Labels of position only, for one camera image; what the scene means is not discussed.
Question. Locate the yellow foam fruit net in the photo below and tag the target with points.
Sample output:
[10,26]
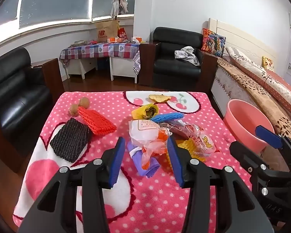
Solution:
[186,146]

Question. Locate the checkered cloth side table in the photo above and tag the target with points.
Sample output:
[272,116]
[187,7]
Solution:
[99,49]

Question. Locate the black foam fruit net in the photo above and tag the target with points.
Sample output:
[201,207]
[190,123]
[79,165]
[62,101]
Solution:
[70,140]

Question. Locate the yellow wrapper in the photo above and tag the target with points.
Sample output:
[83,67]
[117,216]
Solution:
[145,111]

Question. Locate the colourful printed pillow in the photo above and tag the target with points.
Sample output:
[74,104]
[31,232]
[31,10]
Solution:
[213,41]

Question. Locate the pink plastic basin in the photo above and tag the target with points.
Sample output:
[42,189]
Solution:
[240,121]

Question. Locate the bed with patterned blankets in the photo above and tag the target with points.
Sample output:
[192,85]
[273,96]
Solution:
[257,89]

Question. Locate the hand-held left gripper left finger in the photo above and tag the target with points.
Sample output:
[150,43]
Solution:
[116,165]

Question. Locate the coat rack with clothes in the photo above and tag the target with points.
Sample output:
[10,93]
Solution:
[120,4]

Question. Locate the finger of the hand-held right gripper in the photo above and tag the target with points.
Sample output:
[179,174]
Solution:
[266,136]
[242,153]

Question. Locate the black leather armchair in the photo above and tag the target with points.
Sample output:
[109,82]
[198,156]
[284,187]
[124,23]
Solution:
[177,65]

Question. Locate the white printed plastic bag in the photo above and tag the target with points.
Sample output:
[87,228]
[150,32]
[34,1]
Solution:
[141,131]

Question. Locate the white crumpled clothes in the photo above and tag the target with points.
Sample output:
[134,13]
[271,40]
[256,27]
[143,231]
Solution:
[188,54]

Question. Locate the yellow cushion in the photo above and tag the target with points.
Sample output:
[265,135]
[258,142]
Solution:
[268,62]

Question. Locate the black leather sofa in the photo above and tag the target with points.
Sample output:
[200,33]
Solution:
[14,97]

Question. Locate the brown paper bag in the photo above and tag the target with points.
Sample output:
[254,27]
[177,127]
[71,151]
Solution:
[105,31]

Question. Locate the white wooden table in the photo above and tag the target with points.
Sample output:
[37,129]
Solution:
[122,65]

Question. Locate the red foam fruit net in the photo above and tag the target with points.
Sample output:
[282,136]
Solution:
[97,122]

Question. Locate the brown walnut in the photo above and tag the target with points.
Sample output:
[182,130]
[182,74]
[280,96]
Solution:
[74,110]
[84,102]

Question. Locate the clear snack packet yellow label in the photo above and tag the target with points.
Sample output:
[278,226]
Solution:
[205,144]

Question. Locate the orange translucent plastic bag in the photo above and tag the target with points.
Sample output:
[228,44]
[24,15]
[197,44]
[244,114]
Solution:
[155,148]

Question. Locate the red gift bag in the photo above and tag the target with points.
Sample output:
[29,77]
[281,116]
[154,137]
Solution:
[122,34]

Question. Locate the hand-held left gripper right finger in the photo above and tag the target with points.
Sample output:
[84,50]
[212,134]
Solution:
[175,162]

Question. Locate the blue foam fruit net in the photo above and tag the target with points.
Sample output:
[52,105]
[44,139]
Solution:
[167,117]

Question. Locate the curved window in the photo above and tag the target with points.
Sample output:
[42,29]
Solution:
[55,0]

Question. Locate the white floral quilt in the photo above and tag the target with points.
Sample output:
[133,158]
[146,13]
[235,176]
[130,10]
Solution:
[269,80]

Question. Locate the brown wooden side table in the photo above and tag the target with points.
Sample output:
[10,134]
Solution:
[53,75]

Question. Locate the orange box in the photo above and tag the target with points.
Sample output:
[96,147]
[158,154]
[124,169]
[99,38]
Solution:
[111,39]

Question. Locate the cream bed headboard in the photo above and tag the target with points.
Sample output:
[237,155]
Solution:
[245,38]

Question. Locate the yellow fruit peel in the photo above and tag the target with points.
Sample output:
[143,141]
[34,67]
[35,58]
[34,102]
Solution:
[160,98]

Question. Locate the dark red snack packet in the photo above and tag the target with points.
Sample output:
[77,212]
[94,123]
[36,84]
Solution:
[177,129]

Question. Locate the purple foam fruit net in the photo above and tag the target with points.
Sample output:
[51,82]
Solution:
[135,161]

